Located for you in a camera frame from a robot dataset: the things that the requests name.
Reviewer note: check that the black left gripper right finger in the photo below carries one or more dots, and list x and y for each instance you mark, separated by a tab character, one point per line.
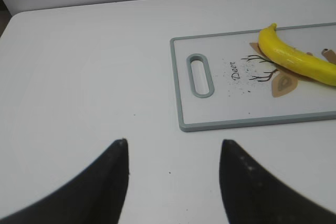
251	194

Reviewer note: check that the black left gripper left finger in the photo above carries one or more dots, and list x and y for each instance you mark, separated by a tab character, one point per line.
96	195

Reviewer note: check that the yellow plastic banana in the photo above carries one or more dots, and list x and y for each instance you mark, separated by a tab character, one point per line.
293	59

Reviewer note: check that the white grey-rimmed cutting board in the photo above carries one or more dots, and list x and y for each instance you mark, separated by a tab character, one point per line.
223	81

